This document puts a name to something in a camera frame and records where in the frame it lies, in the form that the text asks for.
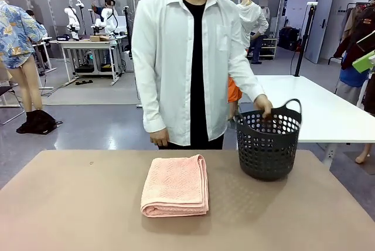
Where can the flat cardboard box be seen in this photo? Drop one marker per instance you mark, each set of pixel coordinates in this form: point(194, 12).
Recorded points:
point(99, 38)

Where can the tan mannequin foot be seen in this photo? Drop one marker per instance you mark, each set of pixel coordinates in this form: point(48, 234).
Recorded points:
point(363, 155)

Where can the person's left hand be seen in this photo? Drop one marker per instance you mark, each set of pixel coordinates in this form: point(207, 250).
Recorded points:
point(265, 104)

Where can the person in jeans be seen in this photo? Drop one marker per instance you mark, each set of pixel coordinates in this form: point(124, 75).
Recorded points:
point(257, 48)

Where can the white hoodie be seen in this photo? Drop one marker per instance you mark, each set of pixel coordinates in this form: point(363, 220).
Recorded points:
point(252, 19)

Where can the black bag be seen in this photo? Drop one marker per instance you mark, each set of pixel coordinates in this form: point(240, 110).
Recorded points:
point(288, 40)

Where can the black perforated laundry basket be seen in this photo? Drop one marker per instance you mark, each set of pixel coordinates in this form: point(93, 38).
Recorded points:
point(263, 169)

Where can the person's right forearm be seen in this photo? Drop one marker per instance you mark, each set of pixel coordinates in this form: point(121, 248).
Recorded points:
point(149, 107)

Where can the dark maroon jacket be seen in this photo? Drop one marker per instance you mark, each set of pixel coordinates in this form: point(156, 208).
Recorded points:
point(351, 48)

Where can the blue floral shirt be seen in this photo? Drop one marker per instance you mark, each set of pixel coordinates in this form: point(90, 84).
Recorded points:
point(14, 34)

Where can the white side desk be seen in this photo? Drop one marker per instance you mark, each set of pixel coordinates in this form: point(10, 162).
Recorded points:
point(44, 44)

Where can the blue garment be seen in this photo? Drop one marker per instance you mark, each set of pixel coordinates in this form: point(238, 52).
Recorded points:
point(351, 76)

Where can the black labelled box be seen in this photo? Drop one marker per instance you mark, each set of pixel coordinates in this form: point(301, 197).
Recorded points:
point(63, 38)

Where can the seated dark-haired person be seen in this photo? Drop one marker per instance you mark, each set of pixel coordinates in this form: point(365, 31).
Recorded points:
point(32, 15)

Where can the person's left forearm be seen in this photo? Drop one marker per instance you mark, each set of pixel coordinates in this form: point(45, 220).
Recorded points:
point(247, 81)

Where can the black chair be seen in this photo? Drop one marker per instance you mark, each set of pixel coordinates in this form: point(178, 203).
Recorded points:
point(7, 90)

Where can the person's right hand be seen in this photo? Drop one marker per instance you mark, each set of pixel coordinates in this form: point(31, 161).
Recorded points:
point(159, 138)

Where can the dark-haired person in blue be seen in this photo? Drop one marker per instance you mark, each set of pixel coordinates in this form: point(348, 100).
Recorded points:
point(109, 3)

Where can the large white table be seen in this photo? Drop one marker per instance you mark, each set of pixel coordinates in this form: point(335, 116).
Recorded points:
point(322, 101)

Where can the black camera tripod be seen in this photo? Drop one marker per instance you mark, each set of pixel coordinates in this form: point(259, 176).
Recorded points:
point(126, 28)

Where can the black stand with white top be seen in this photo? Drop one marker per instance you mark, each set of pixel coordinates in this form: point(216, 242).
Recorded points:
point(80, 4)

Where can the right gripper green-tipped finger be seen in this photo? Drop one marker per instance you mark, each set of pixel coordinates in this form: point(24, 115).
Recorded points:
point(366, 61)
point(367, 42)

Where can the grey garment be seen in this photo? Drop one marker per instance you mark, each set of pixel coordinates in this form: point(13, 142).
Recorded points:
point(348, 91)

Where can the black clothes rack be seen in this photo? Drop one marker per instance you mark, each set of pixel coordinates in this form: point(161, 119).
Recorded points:
point(332, 59)

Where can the pink towel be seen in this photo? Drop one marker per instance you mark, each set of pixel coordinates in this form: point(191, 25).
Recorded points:
point(175, 186)

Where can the tall black tripod stand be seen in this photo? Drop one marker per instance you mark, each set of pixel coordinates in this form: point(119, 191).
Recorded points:
point(306, 34)

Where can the tan coat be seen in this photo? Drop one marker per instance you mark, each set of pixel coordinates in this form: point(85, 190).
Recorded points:
point(350, 25)

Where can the white low shelf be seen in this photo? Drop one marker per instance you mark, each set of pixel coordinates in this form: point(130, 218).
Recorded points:
point(271, 48)

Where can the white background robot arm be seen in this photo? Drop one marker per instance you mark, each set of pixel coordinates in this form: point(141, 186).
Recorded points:
point(71, 22)
point(107, 25)

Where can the black floor bar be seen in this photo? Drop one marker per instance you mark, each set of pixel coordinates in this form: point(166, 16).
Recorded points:
point(84, 82)

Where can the person in white shirt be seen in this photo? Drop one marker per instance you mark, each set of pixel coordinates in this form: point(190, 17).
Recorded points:
point(164, 57)

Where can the black control box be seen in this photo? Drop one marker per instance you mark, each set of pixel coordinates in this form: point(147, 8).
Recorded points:
point(85, 69)
point(107, 68)

